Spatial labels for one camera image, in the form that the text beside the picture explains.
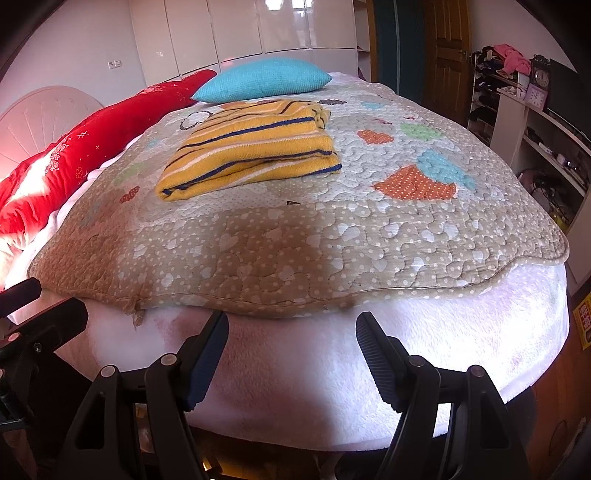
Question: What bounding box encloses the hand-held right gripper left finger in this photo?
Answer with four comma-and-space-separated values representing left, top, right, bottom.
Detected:
60, 310, 230, 480

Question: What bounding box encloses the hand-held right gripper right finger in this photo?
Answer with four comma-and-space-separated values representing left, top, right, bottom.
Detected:
355, 311, 513, 480

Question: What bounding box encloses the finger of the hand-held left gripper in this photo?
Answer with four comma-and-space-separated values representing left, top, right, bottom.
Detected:
0, 278, 42, 320
0, 298, 89, 370

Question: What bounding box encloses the yellow striped knit sweater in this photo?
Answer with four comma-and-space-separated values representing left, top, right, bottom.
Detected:
154, 98, 342, 202

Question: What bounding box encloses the beige quilted heart-print mat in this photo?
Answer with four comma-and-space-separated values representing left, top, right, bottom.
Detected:
28, 82, 570, 320

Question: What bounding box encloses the red patterned duvet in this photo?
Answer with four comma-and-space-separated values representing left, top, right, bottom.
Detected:
0, 69, 218, 252

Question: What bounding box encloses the white fan-shaped headboard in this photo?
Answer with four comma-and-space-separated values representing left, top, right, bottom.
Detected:
0, 85, 105, 178

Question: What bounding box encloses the yellow printed box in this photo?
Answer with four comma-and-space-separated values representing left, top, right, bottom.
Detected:
573, 293, 591, 352

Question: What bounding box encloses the white shelf unit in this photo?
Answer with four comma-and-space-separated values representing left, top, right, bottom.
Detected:
466, 46, 591, 278

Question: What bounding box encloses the turquoise pillow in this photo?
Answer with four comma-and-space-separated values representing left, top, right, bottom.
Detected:
191, 58, 333, 103

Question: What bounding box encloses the purple square clock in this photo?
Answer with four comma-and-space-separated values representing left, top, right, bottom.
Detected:
524, 84, 549, 110

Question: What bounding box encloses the dark teal door panel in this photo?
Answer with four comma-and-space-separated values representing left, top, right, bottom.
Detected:
373, 0, 424, 84

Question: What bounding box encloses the brown wooden door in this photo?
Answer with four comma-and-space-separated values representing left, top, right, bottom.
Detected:
422, 0, 472, 93

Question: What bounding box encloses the black television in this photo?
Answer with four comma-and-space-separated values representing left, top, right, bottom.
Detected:
545, 59, 591, 141

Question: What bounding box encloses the black ornate clock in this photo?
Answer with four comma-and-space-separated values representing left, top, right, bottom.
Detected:
529, 55, 552, 89

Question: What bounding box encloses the pink cloth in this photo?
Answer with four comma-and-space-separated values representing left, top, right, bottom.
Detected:
493, 44, 532, 75

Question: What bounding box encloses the white glossy wardrobe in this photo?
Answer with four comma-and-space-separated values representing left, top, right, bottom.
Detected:
129, 0, 370, 80

